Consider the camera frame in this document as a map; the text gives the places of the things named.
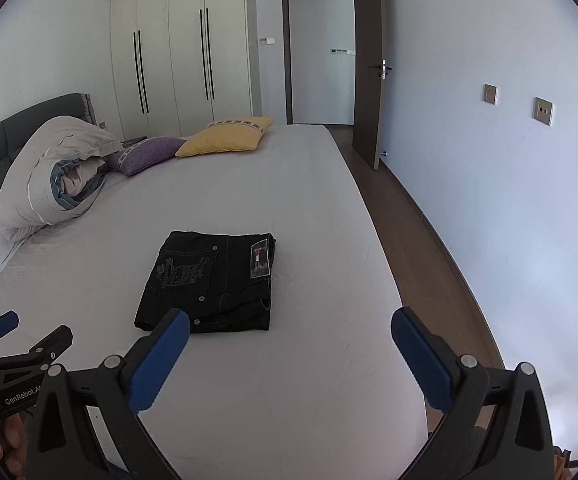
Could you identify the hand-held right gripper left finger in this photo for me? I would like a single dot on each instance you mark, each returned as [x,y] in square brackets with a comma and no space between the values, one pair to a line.
[161,360]

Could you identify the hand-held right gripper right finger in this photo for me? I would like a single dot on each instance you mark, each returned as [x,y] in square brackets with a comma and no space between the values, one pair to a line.
[421,360]

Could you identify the black denim pants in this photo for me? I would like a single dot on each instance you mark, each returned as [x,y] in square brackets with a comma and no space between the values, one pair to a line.
[204,280]

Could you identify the person's left hand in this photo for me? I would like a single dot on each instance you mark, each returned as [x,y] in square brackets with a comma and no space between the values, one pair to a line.
[14,435]

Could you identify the grey and blue duvet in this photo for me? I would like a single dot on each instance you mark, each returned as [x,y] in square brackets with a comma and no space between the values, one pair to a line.
[44,175]

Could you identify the white bed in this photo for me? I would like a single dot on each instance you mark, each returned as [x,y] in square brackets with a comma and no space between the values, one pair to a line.
[294,210]

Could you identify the purple cushion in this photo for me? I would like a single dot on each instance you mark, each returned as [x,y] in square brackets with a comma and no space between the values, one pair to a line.
[144,155]

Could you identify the yellow cushion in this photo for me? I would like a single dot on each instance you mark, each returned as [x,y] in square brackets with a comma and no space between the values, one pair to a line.
[224,137]

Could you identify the cream wardrobe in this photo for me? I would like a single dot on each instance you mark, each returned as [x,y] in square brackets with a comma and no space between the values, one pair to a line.
[179,60]

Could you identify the brown wooden door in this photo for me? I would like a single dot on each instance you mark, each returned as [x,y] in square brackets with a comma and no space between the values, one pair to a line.
[369,60]

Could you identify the silver wall socket plate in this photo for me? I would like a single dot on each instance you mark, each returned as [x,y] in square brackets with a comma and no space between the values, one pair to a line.
[543,110]
[490,94]

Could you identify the brown door frame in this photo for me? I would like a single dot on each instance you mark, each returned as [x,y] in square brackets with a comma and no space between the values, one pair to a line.
[285,50]

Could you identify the white light switch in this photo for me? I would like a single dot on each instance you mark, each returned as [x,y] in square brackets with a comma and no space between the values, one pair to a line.
[267,40]

